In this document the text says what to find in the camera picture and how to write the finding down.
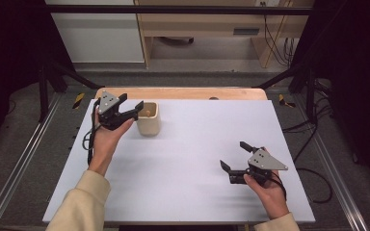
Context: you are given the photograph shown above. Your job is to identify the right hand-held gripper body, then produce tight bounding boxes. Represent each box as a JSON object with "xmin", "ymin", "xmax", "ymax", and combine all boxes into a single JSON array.
[{"xmin": 228, "ymin": 146, "xmax": 289, "ymax": 187}]

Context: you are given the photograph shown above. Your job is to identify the white cabinet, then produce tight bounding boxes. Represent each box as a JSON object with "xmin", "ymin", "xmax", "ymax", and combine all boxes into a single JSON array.
[{"xmin": 43, "ymin": 0, "xmax": 145, "ymax": 64}]

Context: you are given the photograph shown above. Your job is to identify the right hand-held gripper cable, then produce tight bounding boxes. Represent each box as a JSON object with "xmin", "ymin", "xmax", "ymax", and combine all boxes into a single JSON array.
[{"xmin": 271, "ymin": 167, "xmax": 333, "ymax": 205}]

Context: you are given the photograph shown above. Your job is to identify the wooden table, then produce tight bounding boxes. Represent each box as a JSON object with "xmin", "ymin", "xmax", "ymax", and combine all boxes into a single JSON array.
[{"xmin": 94, "ymin": 87, "xmax": 269, "ymax": 101}]

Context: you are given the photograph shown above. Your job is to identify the person's left hand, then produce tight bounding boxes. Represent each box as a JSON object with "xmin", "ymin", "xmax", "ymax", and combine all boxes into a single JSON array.
[{"xmin": 88, "ymin": 105, "xmax": 136, "ymax": 177}]

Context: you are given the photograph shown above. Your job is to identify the aluminium rail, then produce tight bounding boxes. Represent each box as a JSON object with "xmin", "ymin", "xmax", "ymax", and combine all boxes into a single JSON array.
[
  {"xmin": 0, "ymin": 92, "xmax": 64, "ymax": 231},
  {"xmin": 293, "ymin": 95, "xmax": 370, "ymax": 231}
]

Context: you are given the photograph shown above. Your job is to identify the left hand-held gripper cable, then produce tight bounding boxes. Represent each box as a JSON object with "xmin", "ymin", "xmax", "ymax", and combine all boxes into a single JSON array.
[{"xmin": 82, "ymin": 105, "xmax": 102, "ymax": 167}]

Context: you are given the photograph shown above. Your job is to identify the hand-held gripper cable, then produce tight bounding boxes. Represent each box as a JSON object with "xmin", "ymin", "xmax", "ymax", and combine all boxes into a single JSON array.
[
  {"xmin": 82, "ymin": 105, "xmax": 102, "ymax": 167},
  {"xmin": 271, "ymin": 167, "xmax": 333, "ymax": 205}
]

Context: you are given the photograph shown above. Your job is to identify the hanging black cables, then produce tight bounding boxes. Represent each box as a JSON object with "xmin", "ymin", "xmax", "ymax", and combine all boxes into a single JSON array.
[{"xmin": 259, "ymin": 1, "xmax": 298, "ymax": 68}]

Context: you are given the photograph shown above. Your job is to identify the person's right hand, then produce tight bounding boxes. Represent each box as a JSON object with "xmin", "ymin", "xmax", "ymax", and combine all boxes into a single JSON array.
[{"xmin": 243, "ymin": 147, "xmax": 290, "ymax": 221}]

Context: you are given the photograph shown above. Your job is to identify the white board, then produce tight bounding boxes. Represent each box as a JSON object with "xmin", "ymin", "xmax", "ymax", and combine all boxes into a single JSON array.
[{"xmin": 41, "ymin": 98, "xmax": 316, "ymax": 224}]

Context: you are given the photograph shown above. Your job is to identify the black floor cable bundle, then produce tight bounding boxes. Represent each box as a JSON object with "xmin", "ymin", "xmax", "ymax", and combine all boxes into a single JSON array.
[{"xmin": 282, "ymin": 78, "xmax": 333, "ymax": 162}]

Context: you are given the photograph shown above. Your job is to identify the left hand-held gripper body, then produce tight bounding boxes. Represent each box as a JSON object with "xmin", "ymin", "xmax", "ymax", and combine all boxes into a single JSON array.
[{"xmin": 94, "ymin": 90, "xmax": 139, "ymax": 131}]

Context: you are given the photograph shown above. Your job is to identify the beige square cup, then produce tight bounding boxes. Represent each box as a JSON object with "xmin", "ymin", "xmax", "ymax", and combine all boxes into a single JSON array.
[{"xmin": 136, "ymin": 101, "xmax": 161, "ymax": 137}]

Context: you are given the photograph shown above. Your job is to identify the light wooden desk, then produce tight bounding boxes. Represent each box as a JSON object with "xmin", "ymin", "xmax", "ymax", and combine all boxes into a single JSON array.
[{"xmin": 134, "ymin": 0, "xmax": 316, "ymax": 69}]

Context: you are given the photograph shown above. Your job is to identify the black metal stand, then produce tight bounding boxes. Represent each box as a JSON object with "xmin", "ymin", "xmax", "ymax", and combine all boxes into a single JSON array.
[
  {"xmin": 253, "ymin": 61, "xmax": 317, "ymax": 123},
  {"xmin": 38, "ymin": 61, "xmax": 105, "ymax": 123}
]

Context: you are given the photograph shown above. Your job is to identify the black curtain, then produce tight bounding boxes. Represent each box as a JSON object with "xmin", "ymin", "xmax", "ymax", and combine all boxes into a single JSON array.
[
  {"xmin": 0, "ymin": 0, "xmax": 75, "ymax": 158},
  {"xmin": 293, "ymin": 0, "xmax": 370, "ymax": 196}
]

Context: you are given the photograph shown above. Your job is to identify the black horizontal frame bar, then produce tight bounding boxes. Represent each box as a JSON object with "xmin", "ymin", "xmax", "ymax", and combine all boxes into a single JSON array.
[{"xmin": 44, "ymin": 4, "xmax": 316, "ymax": 16}]

